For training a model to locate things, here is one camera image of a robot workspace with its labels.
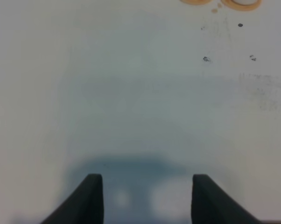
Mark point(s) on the left orange cup coaster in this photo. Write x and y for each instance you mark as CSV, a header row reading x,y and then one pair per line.
x,y
196,2

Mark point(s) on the orange cup coaster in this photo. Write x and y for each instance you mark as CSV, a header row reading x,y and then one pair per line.
x,y
234,6
196,2

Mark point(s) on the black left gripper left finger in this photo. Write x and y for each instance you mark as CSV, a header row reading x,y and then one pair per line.
x,y
84,206

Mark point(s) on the left white teacup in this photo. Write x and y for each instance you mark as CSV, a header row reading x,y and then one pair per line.
x,y
245,2

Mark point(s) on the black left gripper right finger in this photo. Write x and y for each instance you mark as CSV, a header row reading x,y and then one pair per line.
x,y
212,205

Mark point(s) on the right orange cup coaster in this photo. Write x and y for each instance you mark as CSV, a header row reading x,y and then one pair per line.
x,y
234,6

